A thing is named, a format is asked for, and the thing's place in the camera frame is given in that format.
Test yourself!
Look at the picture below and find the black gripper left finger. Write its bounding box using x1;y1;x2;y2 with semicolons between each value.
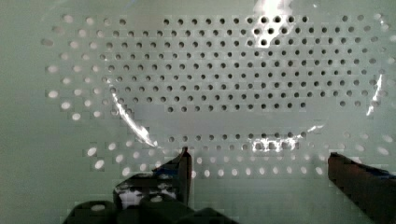
113;147;192;209

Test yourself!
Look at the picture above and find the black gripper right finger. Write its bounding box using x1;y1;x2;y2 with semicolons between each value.
328;152;396;224

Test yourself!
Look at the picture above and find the green plastic strainer basket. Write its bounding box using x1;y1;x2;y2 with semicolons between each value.
1;0;395;224

